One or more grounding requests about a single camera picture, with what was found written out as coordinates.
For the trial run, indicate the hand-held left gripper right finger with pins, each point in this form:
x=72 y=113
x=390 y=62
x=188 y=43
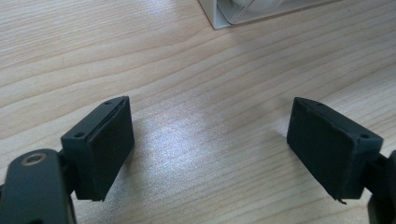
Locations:
x=327 y=155

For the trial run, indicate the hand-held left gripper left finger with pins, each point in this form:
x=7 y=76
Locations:
x=102 y=149

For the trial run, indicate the white storage box clear front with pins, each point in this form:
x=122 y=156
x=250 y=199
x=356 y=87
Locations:
x=218 y=19

